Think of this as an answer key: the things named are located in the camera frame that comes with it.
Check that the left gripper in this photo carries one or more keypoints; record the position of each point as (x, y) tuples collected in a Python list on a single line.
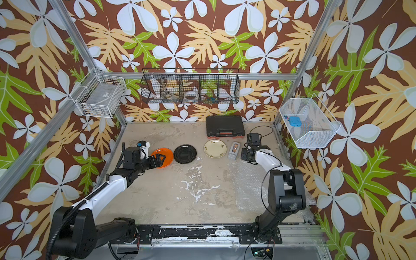
[(159, 162)]

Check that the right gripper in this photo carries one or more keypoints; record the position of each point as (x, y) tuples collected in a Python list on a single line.
[(242, 154)]

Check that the cream patterned plate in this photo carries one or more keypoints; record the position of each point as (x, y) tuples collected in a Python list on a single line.
[(215, 149)]

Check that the clear bubble wrap sheet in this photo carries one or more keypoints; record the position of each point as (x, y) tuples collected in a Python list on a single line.
[(248, 186)]

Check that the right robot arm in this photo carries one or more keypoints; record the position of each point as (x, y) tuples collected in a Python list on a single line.
[(285, 194)]

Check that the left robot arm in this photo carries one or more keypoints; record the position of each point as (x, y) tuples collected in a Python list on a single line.
[(74, 233)]

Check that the orange plate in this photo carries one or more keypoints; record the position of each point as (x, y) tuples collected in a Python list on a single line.
[(165, 155)]

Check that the white tape dispenser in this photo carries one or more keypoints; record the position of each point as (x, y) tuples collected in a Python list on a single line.
[(234, 151)]

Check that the black plate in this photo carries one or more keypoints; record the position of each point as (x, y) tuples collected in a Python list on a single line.
[(185, 154)]

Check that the black plastic case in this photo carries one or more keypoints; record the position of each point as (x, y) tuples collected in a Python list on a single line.
[(224, 126)]

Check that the blue object in basket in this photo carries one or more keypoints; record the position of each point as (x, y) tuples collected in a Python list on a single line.
[(295, 121)]

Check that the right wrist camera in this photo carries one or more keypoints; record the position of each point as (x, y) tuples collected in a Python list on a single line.
[(254, 139)]

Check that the white wire basket right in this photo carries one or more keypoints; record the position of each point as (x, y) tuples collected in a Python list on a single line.
[(319, 125)]

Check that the white wire basket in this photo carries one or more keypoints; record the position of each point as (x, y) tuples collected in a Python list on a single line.
[(99, 94), (319, 125)]

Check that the black wire basket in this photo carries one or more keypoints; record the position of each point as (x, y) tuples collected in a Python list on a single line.
[(189, 85)]

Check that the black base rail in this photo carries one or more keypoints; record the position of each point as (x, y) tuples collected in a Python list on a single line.
[(235, 233)]

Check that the white wire basket left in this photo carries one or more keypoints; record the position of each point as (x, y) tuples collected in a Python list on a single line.
[(99, 94)]

